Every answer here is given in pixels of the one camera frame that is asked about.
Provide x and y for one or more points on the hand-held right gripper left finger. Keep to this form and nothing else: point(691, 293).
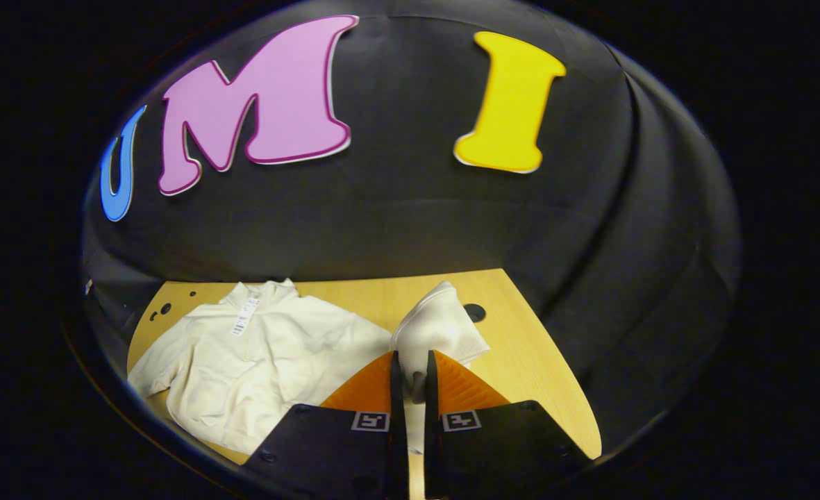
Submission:
point(398, 430)

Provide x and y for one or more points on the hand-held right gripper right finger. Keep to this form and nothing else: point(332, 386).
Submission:
point(432, 444)

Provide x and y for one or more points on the white garment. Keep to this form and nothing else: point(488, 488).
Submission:
point(278, 361)

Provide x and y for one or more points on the black backdrop cloth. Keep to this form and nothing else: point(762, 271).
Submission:
point(410, 222)

